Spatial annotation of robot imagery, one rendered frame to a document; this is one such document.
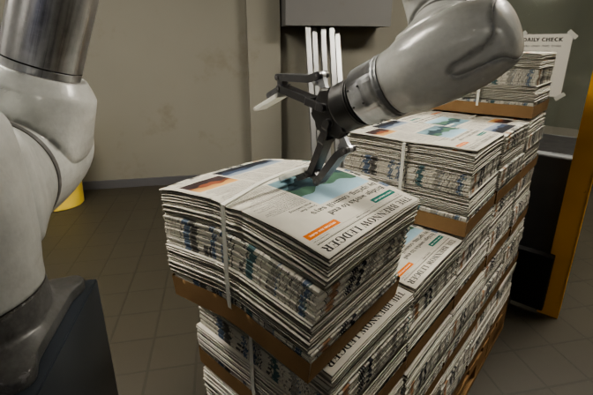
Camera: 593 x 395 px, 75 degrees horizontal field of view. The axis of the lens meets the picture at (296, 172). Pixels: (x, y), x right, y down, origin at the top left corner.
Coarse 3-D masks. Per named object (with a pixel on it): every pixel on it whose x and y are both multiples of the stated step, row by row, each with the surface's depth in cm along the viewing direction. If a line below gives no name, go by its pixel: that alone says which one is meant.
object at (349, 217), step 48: (288, 192) 66; (336, 192) 67; (384, 192) 69; (288, 240) 54; (336, 240) 53; (384, 240) 62; (240, 288) 63; (288, 288) 55; (336, 288) 56; (384, 288) 72; (288, 336) 58; (336, 336) 61
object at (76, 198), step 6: (78, 186) 330; (72, 192) 325; (78, 192) 331; (72, 198) 326; (78, 198) 331; (84, 198) 344; (66, 204) 323; (72, 204) 327; (78, 204) 332; (60, 210) 321
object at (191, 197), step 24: (240, 168) 82; (264, 168) 81; (288, 168) 78; (168, 192) 72; (192, 192) 67; (216, 192) 66; (168, 216) 74; (192, 216) 68; (168, 240) 76; (192, 240) 70; (192, 264) 71; (216, 288) 68
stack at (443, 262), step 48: (432, 240) 100; (480, 240) 119; (432, 288) 93; (480, 288) 128; (240, 336) 77; (384, 336) 73; (432, 336) 99; (480, 336) 150; (288, 384) 69; (336, 384) 63; (384, 384) 80
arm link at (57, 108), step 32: (32, 0) 47; (64, 0) 48; (96, 0) 52; (0, 32) 49; (32, 32) 48; (64, 32) 50; (0, 64) 49; (32, 64) 49; (64, 64) 51; (0, 96) 47; (32, 96) 48; (64, 96) 51; (32, 128) 49; (64, 128) 51; (64, 160) 52; (64, 192) 53
